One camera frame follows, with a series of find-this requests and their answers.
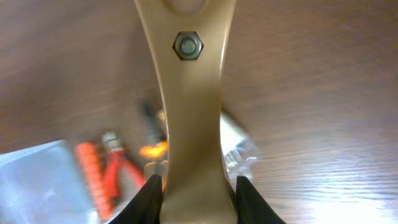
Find clear plastic storage container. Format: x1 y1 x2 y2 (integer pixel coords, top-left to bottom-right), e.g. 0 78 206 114
1 140 100 224

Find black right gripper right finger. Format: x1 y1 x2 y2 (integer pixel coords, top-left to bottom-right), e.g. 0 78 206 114
236 176 285 224

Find orange black needle nose pliers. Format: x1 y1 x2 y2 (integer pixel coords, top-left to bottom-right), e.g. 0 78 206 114
139 100 169 189

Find orange perforated plastic strip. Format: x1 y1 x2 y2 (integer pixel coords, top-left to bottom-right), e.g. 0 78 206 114
75 142 113 221

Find orange scraper with wooden handle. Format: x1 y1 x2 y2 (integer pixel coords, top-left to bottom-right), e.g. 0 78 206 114
136 0 238 223

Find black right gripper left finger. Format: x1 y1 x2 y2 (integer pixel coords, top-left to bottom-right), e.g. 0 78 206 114
109 174 163 224

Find clear pack of coloured clips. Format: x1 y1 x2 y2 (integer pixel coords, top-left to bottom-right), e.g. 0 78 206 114
220 111 261 180

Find red handled cutting pliers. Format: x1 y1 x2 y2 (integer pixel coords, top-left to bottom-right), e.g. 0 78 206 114
102 131 146 199

